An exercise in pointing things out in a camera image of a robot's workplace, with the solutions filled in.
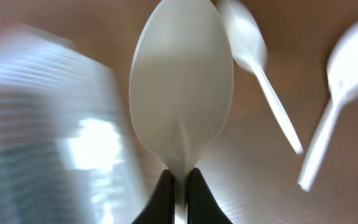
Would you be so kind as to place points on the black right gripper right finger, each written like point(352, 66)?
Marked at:
point(202, 206)

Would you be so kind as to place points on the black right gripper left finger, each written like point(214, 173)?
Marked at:
point(160, 208)

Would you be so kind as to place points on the clear perforated plastic basket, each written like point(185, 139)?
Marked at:
point(65, 154)

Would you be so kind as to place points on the white plastic spoon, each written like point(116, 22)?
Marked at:
point(250, 53)
point(342, 74)

